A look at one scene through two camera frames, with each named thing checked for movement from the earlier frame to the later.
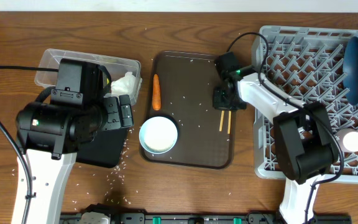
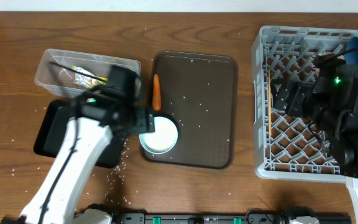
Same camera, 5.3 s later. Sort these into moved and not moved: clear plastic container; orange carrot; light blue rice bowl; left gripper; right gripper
Moved: left gripper; right gripper
Not moved: clear plastic container; orange carrot; light blue rice bowl
